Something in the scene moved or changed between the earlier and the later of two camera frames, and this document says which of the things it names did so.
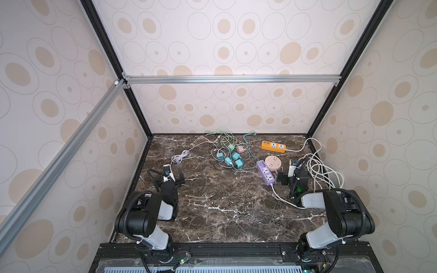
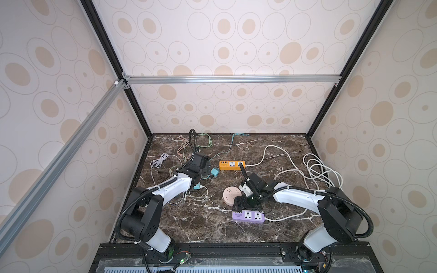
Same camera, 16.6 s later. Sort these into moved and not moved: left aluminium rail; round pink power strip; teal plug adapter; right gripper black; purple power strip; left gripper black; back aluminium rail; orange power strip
Moved: orange power strip; left gripper black; round pink power strip; teal plug adapter; purple power strip; right gripper black
Not moved: left aluminium rail; back aluminium rail
